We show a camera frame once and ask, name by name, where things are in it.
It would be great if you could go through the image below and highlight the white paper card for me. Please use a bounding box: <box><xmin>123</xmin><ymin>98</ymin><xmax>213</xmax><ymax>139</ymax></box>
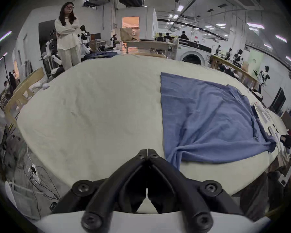
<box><xmin>253</xmin><ymin>103</ymin><xmax>280</xmax><ymax>136</ymax></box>

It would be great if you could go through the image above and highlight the brown paper bag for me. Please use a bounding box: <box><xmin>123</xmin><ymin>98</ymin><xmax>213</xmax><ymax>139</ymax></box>
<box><xmin>120</xmin><ymin>27</ymin><xmax>134</xmax><ymax>41</ymax></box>

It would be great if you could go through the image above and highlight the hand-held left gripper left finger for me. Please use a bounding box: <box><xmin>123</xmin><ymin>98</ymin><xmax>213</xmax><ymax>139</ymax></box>
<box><xmin>50</xmin><ymin>149</ymin><xmax>148</xmax><ymax>231</ymax></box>

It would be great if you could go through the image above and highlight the blue shirt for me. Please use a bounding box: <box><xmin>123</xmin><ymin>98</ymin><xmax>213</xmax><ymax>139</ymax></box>
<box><xmin>160</xmin><ymin>72</ymin><xmax>277</xmax><ymax>170</ymax></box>

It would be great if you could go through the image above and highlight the long wooden table with robots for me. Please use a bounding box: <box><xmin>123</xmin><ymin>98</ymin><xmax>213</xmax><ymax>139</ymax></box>
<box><xmin>210</xmin><ymin>47</ymin><xmax>260</xmax><ymax>88</ymax></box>

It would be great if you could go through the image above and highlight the dark blue garment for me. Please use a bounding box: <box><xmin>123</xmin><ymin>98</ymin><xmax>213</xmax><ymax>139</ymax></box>
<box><xmin>83</xmin><ymin>51</ymin><xmax>118</xmax><ymax>59</ymax></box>

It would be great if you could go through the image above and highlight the power strip with cables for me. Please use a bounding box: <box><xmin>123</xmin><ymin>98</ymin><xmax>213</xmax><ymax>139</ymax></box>
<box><xmin>26</xmin><ymin>163</ymin><xmax>61</xmax><ymax>212</ymax></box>

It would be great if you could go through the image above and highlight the white washing machine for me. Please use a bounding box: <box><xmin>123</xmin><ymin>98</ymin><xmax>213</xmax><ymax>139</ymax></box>
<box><xmin>176</xmin><ymin>38</ymin><xmax>213</xmax><ymax>65</ymax></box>

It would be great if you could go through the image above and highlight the bed with beige sheet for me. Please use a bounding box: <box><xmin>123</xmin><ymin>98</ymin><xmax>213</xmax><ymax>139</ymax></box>
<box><xmin>16</xmin><ymin>54</ymin><xmax>290</xmax><ymax>214</ymax></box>

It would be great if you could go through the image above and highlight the light wooden frame table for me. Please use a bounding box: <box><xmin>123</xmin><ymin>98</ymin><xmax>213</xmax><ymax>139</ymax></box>
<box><xmin>4</xmin><ymin>67</ymin><xmax>45</xmax><ymax>128</ymax></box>

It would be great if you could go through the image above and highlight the white and black robot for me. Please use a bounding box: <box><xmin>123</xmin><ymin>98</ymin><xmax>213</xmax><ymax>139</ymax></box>
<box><xmin>254</xmin><ymin>66</ymin><xmax>271</xmax><ymax>94</ymax></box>

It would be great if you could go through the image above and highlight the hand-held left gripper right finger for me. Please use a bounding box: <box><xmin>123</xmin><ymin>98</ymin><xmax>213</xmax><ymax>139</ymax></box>
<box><xmin>147</xmin><ymin>149</ymin><xmax>244</xmax><ymax>231</ymax></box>

